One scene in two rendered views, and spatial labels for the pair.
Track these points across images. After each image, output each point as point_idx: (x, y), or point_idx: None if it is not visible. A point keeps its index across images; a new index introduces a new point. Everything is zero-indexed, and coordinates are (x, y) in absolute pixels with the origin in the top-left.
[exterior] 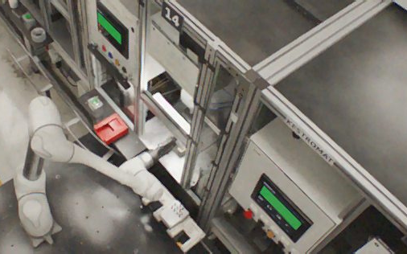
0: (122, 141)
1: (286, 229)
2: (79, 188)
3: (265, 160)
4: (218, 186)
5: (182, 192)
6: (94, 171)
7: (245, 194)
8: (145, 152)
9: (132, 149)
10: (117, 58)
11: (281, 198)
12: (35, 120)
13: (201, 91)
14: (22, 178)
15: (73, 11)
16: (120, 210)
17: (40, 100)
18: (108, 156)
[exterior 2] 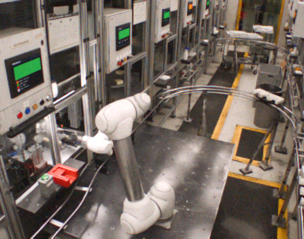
0: None
1: (127, 41)
2: (114, 210)
3: (114, 17)
4: (103, 85)
5: (79, 173)
6: (93, 207)
7: (114, 57)
8: (82, 139)
9: (75, 163)
10: (33, 102)
11: (123, 27)
12: (126, 105)
13: (85, 25)
14: (146, 198)
15: None
16: (116, 182)
17: (105, 110)
18: (81, 187)
